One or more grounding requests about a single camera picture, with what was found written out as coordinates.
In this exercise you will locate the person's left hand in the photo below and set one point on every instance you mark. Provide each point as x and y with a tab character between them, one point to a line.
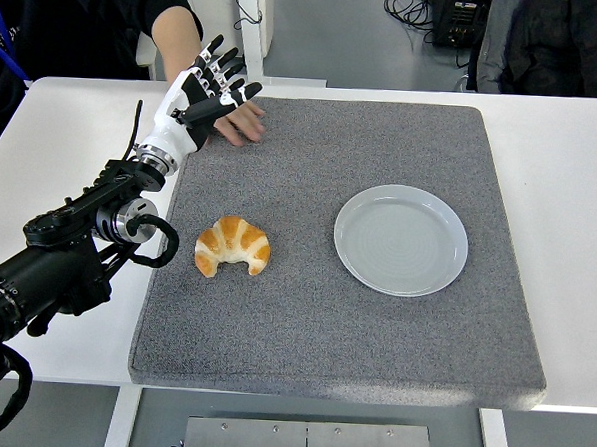
241	125

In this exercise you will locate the white table stand with foot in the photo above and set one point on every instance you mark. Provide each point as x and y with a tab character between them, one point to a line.
253	41

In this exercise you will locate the person's left forearm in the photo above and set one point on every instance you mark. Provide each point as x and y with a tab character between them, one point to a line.
175	47

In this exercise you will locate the person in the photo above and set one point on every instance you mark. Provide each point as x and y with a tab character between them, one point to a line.
563	47
64	21

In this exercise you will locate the grey fabric mat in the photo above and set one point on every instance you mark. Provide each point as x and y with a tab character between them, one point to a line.
298	323

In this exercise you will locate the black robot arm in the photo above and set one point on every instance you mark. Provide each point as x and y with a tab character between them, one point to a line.
50	270

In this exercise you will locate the black electronic box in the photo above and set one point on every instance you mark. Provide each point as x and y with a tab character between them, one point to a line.
459	21

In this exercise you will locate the golden croissant bread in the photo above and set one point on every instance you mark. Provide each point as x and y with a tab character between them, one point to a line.
233	235

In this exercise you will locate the round grey plate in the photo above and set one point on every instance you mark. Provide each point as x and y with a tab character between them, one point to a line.
402	244

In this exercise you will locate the grey metal plate with screws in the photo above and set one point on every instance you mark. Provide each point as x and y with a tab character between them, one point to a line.
307	444

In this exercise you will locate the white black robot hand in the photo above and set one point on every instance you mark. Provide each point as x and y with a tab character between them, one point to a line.
171	126

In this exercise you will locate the white table leg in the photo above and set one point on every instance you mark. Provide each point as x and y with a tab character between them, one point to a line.
497	444
120	424

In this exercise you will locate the white chair part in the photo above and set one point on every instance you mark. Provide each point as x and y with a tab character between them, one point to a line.
147	58

